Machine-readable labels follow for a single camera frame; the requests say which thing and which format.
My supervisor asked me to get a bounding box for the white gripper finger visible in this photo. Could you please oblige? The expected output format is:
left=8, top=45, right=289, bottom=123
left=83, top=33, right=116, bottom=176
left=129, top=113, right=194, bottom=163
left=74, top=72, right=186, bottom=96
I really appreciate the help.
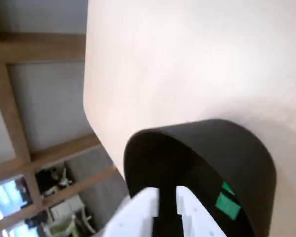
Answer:
left=176, top=185, right=226, bottom=237
left=96, top=187, right=161, bottom=237

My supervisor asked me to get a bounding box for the black pot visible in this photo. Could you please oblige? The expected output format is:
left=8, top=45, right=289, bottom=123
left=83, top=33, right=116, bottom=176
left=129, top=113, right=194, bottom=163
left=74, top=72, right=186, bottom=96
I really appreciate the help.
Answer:
left=123, top=118, right=277, bottom=237

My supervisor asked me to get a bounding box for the wooden lattice frame partition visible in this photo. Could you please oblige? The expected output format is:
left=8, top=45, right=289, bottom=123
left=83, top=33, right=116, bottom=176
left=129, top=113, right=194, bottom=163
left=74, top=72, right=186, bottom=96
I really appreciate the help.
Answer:
left=0, top=0, right=119, bottom=237

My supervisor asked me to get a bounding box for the white green office chair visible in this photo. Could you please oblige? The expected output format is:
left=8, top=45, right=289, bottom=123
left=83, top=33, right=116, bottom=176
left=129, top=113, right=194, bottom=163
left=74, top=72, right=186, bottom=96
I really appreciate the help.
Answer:
left=49, top=204, right=94, bottom=237

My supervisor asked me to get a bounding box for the green block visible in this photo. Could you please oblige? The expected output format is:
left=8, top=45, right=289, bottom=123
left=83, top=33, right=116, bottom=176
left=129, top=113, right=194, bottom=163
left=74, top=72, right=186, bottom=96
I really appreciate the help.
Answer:
left=222, top=182, right=235, bottom=196
left=216, top=192, right=242, bottom=220

